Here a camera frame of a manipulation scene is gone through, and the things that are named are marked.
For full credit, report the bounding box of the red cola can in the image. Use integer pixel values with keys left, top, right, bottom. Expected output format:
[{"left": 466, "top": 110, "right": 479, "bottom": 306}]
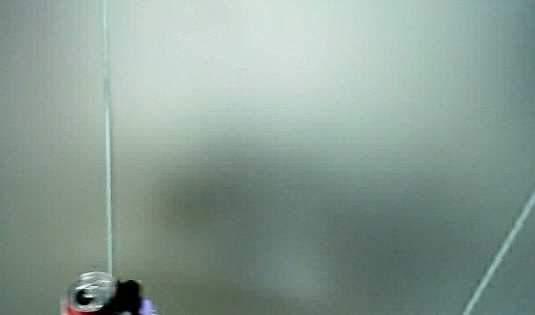
[{"left": 60, "top": 270, "right": 118, "bottom": 315}]

